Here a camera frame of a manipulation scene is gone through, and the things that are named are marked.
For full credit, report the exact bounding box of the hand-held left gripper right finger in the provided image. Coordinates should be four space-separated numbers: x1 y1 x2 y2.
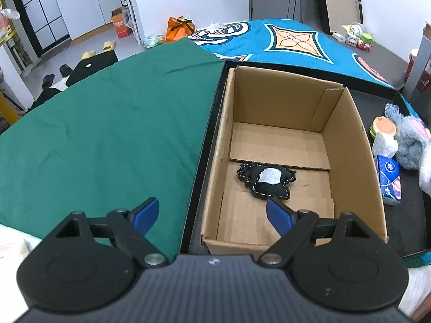
259 198 388 269

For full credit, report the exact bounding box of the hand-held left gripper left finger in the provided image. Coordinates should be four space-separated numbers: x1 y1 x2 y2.
44 197 169 269

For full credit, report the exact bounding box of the brown cardboard box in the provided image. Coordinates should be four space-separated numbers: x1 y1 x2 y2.
201 65 388 256

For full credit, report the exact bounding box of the blue tissue pack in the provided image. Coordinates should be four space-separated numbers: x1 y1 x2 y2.
374 155 403 206

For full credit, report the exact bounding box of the black tray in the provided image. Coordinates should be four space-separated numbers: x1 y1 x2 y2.
179 57 431 259

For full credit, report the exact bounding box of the white plastic packet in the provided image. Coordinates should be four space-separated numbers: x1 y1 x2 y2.
372 131 399 159

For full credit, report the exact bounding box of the burger plush toy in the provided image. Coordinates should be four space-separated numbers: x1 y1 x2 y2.
369 116 398 140

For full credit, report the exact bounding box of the grey elephant plush toy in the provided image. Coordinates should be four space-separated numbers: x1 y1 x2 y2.
392 108 431 170

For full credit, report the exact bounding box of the white soft toy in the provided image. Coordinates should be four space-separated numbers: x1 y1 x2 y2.
418 148 431 197

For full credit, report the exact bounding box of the black stitched plush toy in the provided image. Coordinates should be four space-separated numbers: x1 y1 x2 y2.
235 162 297 202

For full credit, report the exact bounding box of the green cloth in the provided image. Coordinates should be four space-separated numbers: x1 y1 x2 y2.
0 37 225 253

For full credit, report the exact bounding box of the white printed cloth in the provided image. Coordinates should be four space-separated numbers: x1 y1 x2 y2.
0 224 43 313

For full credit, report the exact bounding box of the black and white garment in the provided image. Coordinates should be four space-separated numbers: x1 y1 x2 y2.
29 74 73 110

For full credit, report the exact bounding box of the black bag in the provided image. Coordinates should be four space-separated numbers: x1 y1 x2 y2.
67 50 118 86

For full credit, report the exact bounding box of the greenish plastic bag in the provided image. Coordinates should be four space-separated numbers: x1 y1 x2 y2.
143 34 165 48

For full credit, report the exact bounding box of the blue printed blanket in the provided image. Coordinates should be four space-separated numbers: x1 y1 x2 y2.
187 19 401 90

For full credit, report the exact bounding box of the grey bench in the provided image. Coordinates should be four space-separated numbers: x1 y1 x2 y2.
303 20 415 88

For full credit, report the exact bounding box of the orange bag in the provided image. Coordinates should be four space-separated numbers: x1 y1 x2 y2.
165 16 196 43

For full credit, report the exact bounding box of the orange cardboard box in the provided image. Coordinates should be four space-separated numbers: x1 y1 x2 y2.
111 7 133 39

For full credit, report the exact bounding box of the red and white cup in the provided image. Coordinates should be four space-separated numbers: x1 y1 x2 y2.
404 49 420 81

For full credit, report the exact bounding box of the white kitchen cabinet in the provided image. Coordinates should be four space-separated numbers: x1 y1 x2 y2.
54 0 130 41

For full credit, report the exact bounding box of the black framed sliding door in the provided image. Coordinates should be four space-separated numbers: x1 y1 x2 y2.
7 0 71 61

